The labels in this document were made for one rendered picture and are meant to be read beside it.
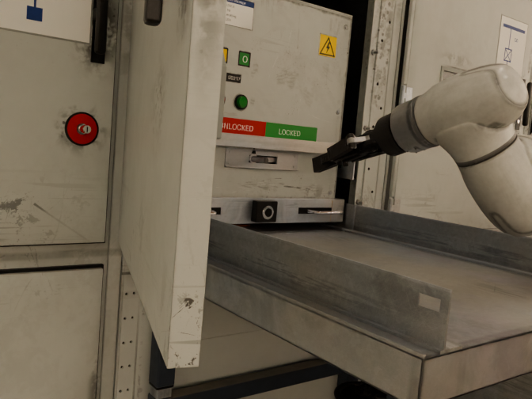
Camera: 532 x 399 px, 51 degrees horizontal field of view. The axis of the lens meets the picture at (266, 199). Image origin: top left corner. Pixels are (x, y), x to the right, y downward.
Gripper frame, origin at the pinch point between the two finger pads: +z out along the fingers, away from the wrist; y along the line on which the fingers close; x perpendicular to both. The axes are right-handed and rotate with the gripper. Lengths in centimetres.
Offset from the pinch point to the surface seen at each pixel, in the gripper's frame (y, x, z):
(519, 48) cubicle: 92, 42, 1
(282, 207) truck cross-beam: 6.0, -4.6, 23.4
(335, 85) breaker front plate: 20.6, 25.0, 14.1
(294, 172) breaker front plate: 9.7, 3.6, 21.8
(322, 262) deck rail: -27.7, -22.3, -24.9
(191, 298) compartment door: -53, -25, -35
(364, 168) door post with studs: 29.9, 4.5, 17.2
